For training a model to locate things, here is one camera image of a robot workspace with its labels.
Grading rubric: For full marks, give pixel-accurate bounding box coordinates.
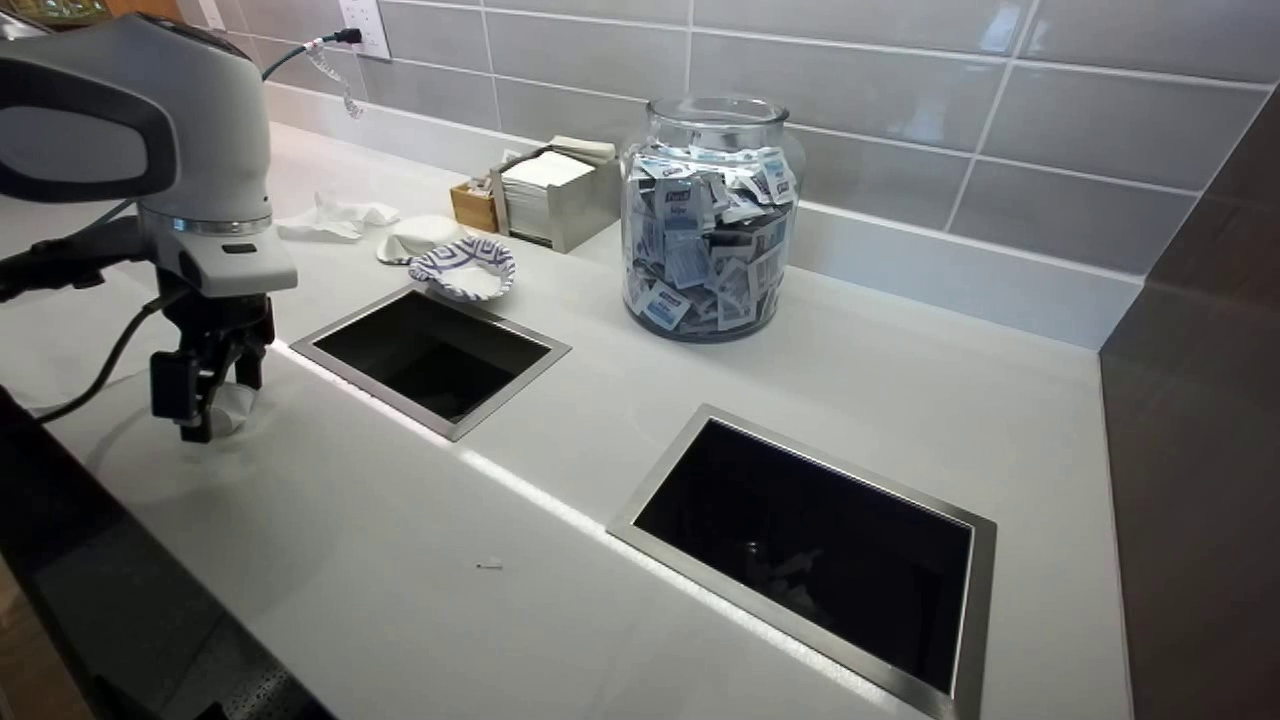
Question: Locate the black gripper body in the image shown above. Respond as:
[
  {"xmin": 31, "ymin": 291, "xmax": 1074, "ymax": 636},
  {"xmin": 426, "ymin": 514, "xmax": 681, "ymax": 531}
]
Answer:
[{"xmin": 156, "ymin": 288, "xmax": 280, "ymax": 359}]

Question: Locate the small coffee pod cup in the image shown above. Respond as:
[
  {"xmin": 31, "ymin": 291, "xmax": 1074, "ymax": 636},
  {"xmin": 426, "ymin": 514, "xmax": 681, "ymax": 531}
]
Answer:
[{"xmin": 199, "ymin": 372, "xmax": 264, "ymax": 446}]

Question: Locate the steel framed disposal opening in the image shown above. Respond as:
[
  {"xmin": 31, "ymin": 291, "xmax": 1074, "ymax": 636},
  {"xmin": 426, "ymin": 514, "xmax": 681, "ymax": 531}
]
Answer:
[
  {"xmin": 289, "ymin": 279, "xmax": 578, "ymax": 446},
  {"xmin": 608, "ymin": 406, "xmax": 1001, "ymax": 720}
]

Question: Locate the crumpled white napkin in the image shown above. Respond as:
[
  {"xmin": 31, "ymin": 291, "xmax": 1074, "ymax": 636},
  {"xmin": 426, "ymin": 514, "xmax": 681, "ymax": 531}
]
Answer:
[{"xmin": 276, "ymin": 192, "xmax": 404, "ymax": 250}]

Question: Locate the small brown box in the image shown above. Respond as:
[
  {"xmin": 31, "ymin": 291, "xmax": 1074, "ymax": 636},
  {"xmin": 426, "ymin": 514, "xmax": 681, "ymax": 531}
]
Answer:
[{"xmin": 449, "ymin": 175, "xmax": 504, "ymax": 235}]

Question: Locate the white napkin stack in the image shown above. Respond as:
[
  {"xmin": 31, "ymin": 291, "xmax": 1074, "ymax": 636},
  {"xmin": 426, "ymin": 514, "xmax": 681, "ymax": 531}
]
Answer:
[{"xmin": 504, "ymin": 149, "xmax": 601, "ymax": 208}]

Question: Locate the small cardboard box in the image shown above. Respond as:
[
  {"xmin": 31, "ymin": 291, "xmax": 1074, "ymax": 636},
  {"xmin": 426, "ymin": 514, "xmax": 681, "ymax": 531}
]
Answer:
[{"xmin": 493, "ymin": 135, "xmax": 626, "ymax": 256}]

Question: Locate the glass jar with packets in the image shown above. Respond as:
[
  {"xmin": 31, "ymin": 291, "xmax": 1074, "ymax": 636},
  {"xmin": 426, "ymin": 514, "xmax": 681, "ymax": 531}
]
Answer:
[{"xmin": 616, "ymin": 93, "xmax": 804, "ymax": 348}]

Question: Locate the dark brown cabinet panel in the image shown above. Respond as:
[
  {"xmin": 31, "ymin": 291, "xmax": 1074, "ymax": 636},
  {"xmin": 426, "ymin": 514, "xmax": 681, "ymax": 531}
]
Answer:
[{"xmin": 1096, "ymin": 93, "xmax": 1280, "ymax": 720}]

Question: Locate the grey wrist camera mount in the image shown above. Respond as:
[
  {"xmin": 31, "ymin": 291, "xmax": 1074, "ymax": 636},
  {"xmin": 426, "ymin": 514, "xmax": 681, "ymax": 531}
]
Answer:
[{"xmin": 175, "ymin": 230, "xmax": 299, "ymax": 302}]

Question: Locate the thin black cable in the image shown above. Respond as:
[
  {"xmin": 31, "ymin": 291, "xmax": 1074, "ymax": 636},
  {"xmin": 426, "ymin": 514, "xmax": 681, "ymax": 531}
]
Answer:
[{"xmin": 31, "ymin": 291, "xmax": 175, "ymax": 427}]

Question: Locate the thick black cable bundle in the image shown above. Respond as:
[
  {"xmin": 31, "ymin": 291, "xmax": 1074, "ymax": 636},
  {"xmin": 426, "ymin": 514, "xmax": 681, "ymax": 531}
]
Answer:
[{"xmin": 0, "ymin": 214, "xmax": 167, "ymax": 305}]

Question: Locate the black plug with cord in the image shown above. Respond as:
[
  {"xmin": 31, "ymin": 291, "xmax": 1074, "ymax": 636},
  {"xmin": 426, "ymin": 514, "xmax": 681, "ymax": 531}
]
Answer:
[{"xmin": 255, "ymin": 24, "xmax": 370, "ymax": 86}]

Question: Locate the white wall outlet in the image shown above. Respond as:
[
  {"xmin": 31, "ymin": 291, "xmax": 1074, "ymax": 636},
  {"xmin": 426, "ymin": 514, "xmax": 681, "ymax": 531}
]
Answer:
[{"xmin": 338, "ymin": 0, "xmax": 391, "ymax": 66}]

